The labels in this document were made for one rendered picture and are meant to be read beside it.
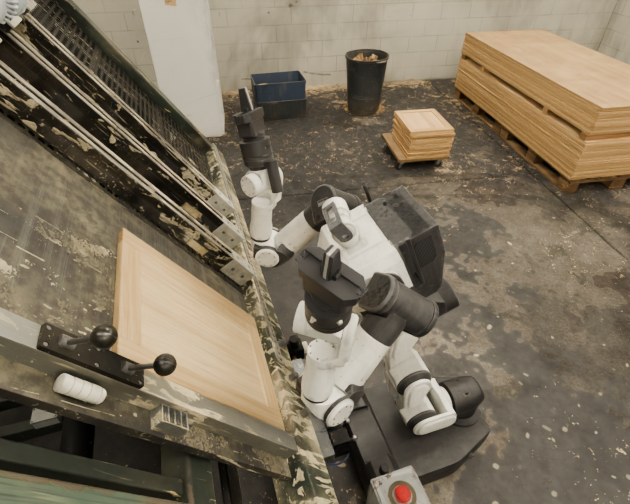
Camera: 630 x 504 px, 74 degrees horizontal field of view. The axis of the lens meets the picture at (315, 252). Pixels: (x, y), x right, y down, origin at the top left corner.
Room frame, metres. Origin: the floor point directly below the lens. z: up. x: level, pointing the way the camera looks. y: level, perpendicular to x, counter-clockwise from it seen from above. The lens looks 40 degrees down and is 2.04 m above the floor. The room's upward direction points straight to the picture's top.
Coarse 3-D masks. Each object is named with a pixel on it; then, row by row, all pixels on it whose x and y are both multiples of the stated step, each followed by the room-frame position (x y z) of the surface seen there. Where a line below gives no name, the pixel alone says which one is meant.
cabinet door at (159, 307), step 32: (128, 256) 0.80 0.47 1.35; (160, 256) 0.90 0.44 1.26; (128, 288) 0.69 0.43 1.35; (160, 288) 0.77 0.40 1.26; (192, 288) 0.88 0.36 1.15; (128, 320) 0.59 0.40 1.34; (160, 320) 0.66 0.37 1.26; (192, 320) 0.75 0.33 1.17; (224, 320) 0.85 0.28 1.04; (128, 352) 0.51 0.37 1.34; (160, 352) 0.57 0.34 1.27; (192, 352) 0.63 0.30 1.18; (224, 352) 0.71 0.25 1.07; (256, 352) 0.81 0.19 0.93; (192, 384) 0.53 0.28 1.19; (224, 384) 0.60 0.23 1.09; (256, 384) 0.68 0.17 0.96; (256, 416) 0.56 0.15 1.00
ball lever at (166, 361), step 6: (162, 354) 0.43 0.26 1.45; (168, 354) 0.43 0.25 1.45; (156, 360) 0.42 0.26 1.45; (162, 360) 0.41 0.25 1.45; (168, 360) 0.42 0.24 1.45; (174, 360) 0.42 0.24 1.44; (126, 366) 0.44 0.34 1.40; (132, 366) 0.44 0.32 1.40; (138, 366) 0.43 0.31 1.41; (144, 366) 0.43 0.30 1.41; (150, 366) 0.42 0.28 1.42; (156, 366) 0.41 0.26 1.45; (162, 366) 0.41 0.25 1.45; (168, 366) 0.41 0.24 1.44; (174, 366) 0.41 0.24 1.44; (126, 372) 0.44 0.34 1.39; (132, 372) 0.44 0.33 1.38; (156, 372) 0.40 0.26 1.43; (162, 372) 0.40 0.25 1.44; (168, 372) 0.40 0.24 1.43
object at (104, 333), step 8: (96, 328) 0.40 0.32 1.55; (104, 328) 0.40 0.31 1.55; (112, 328) 0.40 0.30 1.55; (64, 336) 0.43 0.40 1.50; (88, 336) 0.41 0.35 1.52; (96, 336) 0.39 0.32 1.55; (104, 336) 0.39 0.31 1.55; (112, 336) 0.39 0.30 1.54; (64, 344) 0.42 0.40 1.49; (72, 344) 0.41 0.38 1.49; (96, 344) 0.38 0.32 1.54; (104, 344) 0.38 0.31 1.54; (112, 344) 0.39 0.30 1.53
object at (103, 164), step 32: (0, 64) 1.05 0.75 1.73; (0, 96) 1.01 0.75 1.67; (32, 96) 1.04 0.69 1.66; (32, 128) 1.02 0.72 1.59; (64, 128) 1.04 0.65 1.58; (96, 160) 1.06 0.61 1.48; (128, 192) 1.07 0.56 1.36; (160, 192) 1.15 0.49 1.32; (160, 224) 1.09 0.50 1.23; (192, 224) 1.13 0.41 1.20; (224, 256) 1.15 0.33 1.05
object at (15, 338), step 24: (0, 312) 0.42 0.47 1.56; (0, 336) 0.38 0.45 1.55; (24, 336) 0.40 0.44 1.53; (24, 360) 0.39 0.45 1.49; (48, 360) 0.39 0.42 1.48; (96, 384) 0.41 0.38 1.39; (120, 384) 0.42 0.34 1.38; (144, 384) 0.44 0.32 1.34; (168, 384) 0.47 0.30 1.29; (192, 408) 0.45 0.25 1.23; (216, 408) 0.49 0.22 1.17; (216, 432) 0.46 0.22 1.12; (240, 432) 0.47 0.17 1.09; (264, 432) 0.51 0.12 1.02; (288, 432) 0.56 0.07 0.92; (288, 456) 0.51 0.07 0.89
